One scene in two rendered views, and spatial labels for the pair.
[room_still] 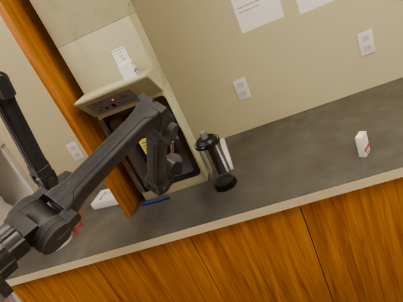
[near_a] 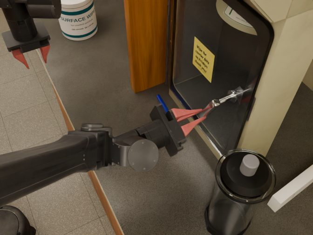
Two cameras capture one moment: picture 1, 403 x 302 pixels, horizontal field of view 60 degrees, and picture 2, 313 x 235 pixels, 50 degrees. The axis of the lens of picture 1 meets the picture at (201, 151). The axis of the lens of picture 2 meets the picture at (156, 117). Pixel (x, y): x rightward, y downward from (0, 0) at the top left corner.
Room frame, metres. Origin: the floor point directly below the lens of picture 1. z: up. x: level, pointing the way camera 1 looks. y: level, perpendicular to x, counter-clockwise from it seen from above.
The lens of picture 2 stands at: (0.98, -0.14, 1.70)
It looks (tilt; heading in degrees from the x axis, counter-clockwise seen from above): 52 degrees down; 47
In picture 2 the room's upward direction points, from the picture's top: straight up
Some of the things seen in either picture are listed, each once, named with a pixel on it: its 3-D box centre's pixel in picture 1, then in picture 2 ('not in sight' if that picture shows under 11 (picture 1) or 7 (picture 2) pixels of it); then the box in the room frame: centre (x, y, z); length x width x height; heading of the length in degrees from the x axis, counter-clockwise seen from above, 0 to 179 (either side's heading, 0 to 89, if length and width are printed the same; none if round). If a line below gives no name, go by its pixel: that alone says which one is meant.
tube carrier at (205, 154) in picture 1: (216, 162); (234, 198); (1.30, -0.03, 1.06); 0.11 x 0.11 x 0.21
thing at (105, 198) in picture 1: (109, 196); not in sight; (1.65, 0.54, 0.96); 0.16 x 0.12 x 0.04; 67
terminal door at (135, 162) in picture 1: (152, 147); (204, 66); (1.43, 0.19, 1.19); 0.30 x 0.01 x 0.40; 75
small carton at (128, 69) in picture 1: (128, 69); not in sight; (1.36, 0.12, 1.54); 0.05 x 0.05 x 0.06; 80
